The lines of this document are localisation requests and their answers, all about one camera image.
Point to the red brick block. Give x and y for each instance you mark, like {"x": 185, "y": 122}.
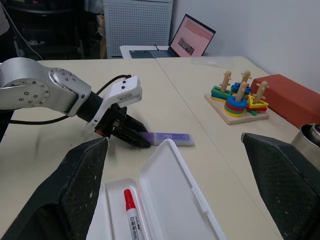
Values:
{"x": 287, "y": 97}

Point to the wooden shape stacking toy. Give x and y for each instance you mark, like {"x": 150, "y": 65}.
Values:
{"x": 237, "y": 119}

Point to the purple capped white marker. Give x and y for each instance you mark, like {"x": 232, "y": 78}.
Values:
{"x": 172, "y": 137}

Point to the blue cross stacking block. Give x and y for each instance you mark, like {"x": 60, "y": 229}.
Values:
{"x": 236, "y": 87}

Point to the green rectangular stacking block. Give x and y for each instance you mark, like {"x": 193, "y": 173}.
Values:
{"x": 217, "y": 90}

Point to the green triangle stacking block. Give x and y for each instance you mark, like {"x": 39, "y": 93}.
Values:
{"x": 253, "y": 112}

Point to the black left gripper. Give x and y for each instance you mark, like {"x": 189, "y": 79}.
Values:
{"x": 111, "y": 120}

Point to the dark metal shelf rack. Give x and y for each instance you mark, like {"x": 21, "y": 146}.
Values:
{"x": 50, "y": 25}

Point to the stainless steel cup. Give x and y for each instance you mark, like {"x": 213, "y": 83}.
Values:
{"x": 303, "y": 138}

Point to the brown cardboard box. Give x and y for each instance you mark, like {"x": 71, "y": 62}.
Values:
{"x": 102, "y": 37}

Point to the yellow rectangular stacking block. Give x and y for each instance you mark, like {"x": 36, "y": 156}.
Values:
{"x": 216, "y": 98}

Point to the white plastic pencil case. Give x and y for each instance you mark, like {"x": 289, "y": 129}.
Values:
{"x": 165, "y": 190}

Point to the yellow triangle stacking block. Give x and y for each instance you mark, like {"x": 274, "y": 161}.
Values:
{"x": 261, "y": 103}

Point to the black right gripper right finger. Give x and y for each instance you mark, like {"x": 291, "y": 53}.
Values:
{"x": 287, "y": 180}

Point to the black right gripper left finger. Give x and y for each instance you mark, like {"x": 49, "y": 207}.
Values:
{"x": 62, "y": 190}

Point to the red triangle stacking block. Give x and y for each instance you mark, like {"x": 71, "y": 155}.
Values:
{"x": 260, "y": 109}

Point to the open laptop pink screen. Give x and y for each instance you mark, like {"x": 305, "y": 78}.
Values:
{"x": 192, "y": 35}

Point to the white perforated pegboard panel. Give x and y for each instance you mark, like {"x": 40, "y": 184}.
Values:
{"x": 137, "y": 25}

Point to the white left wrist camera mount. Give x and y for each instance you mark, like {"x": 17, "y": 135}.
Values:
{"x": 125, "y": 90}

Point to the red capped white marker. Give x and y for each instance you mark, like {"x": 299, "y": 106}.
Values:
{"x": 130, "y": 202}

